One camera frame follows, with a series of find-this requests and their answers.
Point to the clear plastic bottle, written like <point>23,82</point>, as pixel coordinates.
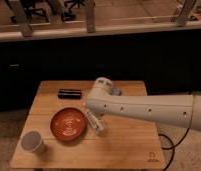
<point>97,124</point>

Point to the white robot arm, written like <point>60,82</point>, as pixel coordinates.
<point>177,110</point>

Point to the light blue cloth object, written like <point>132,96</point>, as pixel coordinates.
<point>116,92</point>

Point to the black rectangular case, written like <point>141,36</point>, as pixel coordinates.
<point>69,94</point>

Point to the orange ceramic plate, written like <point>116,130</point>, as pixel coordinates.
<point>68,124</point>

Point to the white paper cup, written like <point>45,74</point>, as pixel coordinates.
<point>33,142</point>

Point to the black office chair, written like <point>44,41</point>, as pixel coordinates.
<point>31,9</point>

